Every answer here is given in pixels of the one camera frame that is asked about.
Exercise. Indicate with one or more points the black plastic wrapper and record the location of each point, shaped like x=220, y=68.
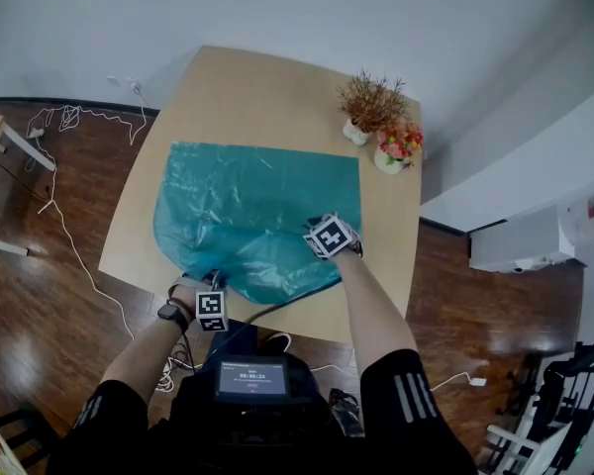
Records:
x=346, y=411

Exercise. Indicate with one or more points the person's black shirt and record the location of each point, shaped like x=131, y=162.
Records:
x=114, y=428

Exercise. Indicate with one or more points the person's left forearm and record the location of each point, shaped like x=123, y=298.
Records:
x=138, y=349

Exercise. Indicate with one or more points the white metal bar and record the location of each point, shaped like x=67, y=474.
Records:
x=5, y=245

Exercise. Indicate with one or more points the clear plastic bag red label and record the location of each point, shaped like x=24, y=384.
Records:
x=591, y=218

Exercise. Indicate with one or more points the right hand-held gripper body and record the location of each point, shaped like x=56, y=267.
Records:
x=329, y=236

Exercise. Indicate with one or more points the colourful flowers in cream pot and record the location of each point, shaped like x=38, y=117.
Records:
x=398, y=141

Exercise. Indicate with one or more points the black wrist band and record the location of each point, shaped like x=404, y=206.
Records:
x=357, y=248

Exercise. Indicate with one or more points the black and white equipment rack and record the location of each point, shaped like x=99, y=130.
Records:
x=559, y=389

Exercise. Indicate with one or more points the brown dried plant white vase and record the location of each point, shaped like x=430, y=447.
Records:
x=371, y=102

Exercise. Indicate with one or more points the white wall socket plate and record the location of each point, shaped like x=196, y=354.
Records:
x=112, y=80

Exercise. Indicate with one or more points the black wrist watch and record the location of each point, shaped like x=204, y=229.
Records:
x=172, y=314

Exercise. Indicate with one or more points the person's black shoe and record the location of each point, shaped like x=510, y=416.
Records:
x=274, y=345

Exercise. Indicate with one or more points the white low cabinet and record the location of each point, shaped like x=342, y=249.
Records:
x=515, y=243

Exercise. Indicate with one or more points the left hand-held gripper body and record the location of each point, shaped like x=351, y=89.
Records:
x=212, y=310

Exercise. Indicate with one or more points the chest-worn black screen device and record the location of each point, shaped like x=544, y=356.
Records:
x=251, y=378

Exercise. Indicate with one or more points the person's right forearm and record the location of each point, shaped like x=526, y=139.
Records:
x=371, y=314

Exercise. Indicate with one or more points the teal plastic bag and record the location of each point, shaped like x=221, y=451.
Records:
x=257, y=191

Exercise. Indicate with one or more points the wooden side table white legs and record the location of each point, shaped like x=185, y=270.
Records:
x=29, y=149

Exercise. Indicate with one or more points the black chair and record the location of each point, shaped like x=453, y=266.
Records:
x=29, y=428

